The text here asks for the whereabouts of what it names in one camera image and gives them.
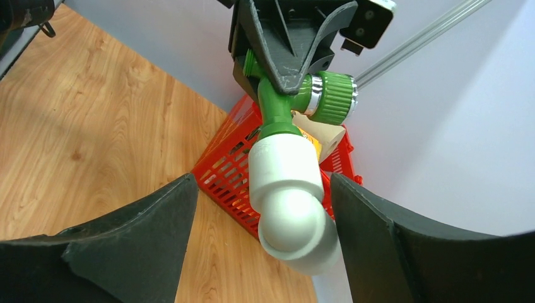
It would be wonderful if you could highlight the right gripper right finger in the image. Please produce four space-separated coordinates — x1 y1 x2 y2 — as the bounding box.
330 174 534 302

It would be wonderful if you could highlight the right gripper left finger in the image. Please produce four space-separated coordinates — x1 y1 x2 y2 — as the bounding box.
1 174 199 302

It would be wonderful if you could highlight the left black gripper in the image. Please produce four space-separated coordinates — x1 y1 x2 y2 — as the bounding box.
227 1 358 103

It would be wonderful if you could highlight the green water faucet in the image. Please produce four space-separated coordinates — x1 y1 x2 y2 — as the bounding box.
243 49 358 140

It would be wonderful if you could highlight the white pipe elbow fitting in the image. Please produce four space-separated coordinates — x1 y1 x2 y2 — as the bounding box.
248 134 341 276

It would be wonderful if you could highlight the yellow orange snack packet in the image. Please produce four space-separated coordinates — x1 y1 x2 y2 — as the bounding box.
299 128 322 162

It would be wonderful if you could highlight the brown cardboard box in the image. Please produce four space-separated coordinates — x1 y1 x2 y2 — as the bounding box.
292 111 346 162

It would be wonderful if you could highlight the red plastic shopping basket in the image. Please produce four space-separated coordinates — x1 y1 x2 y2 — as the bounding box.
191 93 363 240

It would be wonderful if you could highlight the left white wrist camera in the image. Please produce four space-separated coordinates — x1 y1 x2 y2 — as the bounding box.
339 0 397 56

